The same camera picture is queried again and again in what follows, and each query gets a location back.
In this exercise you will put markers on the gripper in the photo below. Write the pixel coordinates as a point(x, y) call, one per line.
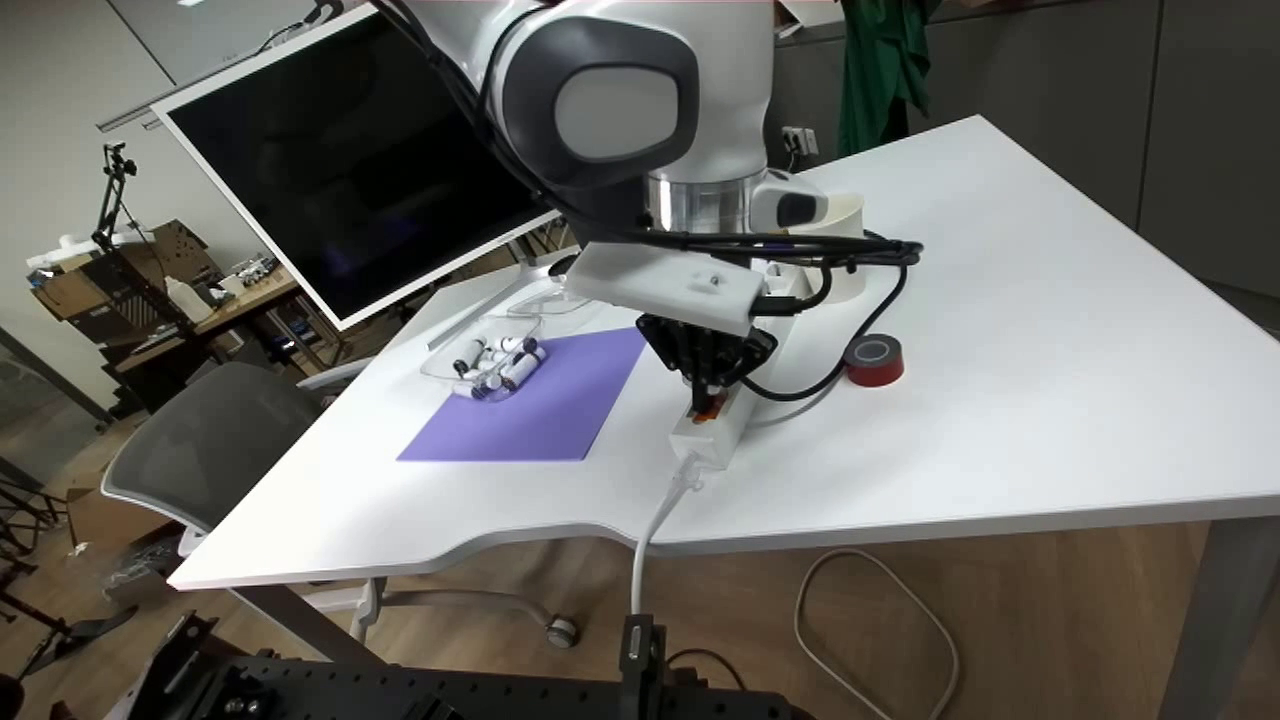
point(705, 350)

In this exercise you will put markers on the white extension power strip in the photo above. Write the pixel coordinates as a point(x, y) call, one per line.
point(712, 435)

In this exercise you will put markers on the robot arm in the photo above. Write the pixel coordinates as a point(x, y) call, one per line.
point(720, 60)

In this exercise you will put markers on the clear plastic lid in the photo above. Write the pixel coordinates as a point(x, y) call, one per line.
point(545, 300)

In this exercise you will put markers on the red tape roll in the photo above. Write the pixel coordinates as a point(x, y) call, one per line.
point(874, 360)

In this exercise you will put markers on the purple paper sheet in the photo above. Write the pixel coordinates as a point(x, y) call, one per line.
point(540, 415)

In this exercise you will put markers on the heap of white cylinders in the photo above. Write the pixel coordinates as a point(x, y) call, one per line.
point(515, 370)

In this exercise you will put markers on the white round container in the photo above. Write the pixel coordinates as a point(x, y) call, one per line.
point(845, 215)

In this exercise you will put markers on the clear plastic tray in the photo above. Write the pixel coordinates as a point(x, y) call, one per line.
point(450, 360)

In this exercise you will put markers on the green hanging cloth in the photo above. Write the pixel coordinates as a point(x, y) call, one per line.
point(880, 70)

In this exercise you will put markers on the large white-framed monitor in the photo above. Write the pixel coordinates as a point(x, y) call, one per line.
point(350, 170)

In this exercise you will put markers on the grey office chair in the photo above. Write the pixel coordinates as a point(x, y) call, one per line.
point(200, 440)

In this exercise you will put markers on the white plastic bottle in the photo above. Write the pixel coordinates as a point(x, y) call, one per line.
point(187, 300)

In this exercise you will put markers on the cluttered wooden desk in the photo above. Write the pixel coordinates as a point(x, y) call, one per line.
point(150, 300)

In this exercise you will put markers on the stand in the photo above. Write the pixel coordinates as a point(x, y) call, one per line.
point(40, 620)

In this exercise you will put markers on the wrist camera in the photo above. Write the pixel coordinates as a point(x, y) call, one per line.
point(660, 285)

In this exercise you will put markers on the wall socket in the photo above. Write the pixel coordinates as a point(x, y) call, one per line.
point(800, 142)

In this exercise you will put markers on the camera on tripod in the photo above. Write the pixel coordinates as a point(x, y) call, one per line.
point(113, 195)

